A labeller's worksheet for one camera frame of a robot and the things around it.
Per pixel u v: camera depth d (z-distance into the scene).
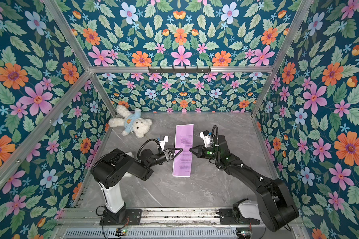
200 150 0.77
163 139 0.80
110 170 0.51
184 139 0.84
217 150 0.65
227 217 0.72
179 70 0.93
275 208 0.42
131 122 1.03
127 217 0.73
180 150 0.81
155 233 0.77
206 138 0.76
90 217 0.75
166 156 0.75
